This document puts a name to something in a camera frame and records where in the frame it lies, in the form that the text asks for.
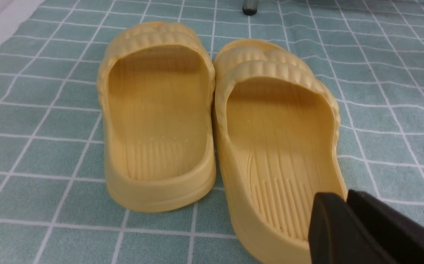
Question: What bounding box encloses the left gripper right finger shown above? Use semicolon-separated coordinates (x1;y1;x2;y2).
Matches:
347;190;424;264

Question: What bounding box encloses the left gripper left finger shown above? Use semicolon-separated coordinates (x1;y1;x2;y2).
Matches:
308;192;397;264

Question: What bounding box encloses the steel shoe rack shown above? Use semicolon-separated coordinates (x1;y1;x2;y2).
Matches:
242;0;259;16

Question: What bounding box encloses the right yellow rubber slipper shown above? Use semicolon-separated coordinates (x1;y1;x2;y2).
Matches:
214;39;347;264

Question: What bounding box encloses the yellow rubber slipper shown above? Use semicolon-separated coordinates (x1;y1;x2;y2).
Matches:
214;39;347;264
97;21;216;213

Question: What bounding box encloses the left yellow rubber slipper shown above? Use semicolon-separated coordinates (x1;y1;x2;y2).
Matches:
97;21;216;213

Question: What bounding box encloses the green checked tablecloth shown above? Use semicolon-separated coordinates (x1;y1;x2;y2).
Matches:
0;0;424;264

